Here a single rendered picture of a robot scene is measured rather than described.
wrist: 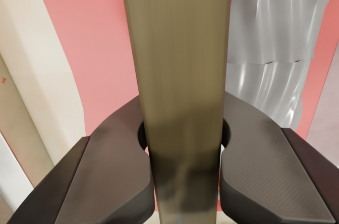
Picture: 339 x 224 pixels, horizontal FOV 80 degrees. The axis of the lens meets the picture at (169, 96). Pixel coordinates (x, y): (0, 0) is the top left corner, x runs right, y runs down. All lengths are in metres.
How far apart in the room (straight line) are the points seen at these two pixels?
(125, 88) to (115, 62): 0.02
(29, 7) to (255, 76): 0.18
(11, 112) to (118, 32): 0.12
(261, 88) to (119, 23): 0.13
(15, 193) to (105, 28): 0.19
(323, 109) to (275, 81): 0.06
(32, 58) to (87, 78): 0.05
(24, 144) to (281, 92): 0.23
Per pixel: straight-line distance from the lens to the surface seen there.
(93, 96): 0.20
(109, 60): 0.18
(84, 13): 0.18
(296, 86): 0.21
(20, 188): 0.26
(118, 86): 0.19
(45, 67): 0.20
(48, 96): 0.22
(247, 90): 0.19
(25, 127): 0.24
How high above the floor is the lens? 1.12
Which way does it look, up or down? 61 degrees down
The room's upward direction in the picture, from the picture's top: 178 degrees counter-clockwise
